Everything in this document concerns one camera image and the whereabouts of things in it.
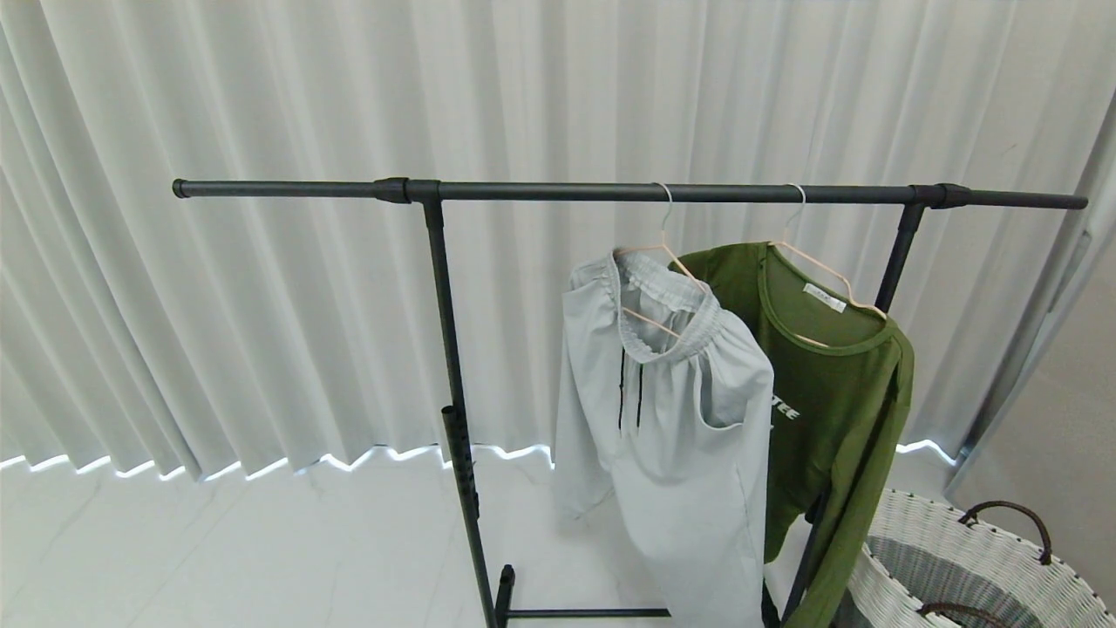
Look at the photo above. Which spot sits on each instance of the green long-sleeved shirt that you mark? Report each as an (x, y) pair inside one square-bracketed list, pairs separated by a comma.
[(837, 410)]

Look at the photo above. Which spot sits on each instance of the black clothes rack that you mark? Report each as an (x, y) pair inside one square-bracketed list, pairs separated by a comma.
[(523, 191)]

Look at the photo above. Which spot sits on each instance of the pink clothes hanger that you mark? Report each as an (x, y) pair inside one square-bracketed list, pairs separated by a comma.
[(819, 269), (666, 228)]

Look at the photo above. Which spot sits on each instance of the white laundry basket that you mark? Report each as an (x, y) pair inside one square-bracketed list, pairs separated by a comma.
[(924, 532)]

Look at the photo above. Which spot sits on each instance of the pale grey trousers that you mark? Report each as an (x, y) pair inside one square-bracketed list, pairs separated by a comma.
[(680, 453)]

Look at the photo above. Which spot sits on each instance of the white curtain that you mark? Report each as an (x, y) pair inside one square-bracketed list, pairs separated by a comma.
[(261, 305)]

